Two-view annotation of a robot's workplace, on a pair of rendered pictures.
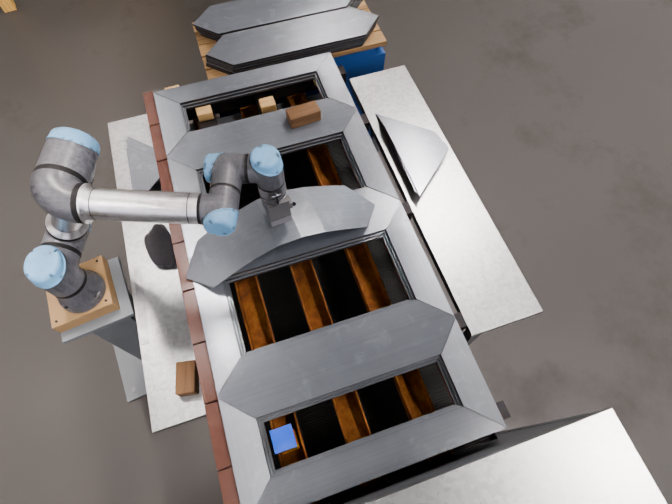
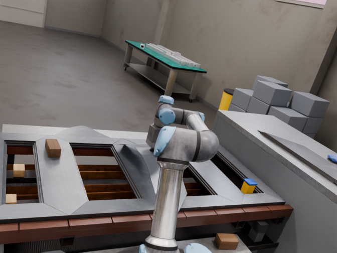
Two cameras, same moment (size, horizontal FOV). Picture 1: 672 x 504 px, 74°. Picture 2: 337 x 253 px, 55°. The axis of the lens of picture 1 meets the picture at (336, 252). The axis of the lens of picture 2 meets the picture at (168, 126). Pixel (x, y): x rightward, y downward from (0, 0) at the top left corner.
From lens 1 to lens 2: 201 cm
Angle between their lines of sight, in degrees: 76
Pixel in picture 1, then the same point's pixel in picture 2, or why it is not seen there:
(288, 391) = (228, 183)
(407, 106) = (41, 131)
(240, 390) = (234, 197)
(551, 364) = not seen: hidden behind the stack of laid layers
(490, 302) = not seen: hidden behind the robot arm
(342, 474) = (252, 176)
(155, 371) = not seen: outside the picture
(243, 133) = (56, 175)
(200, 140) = (56, 196)
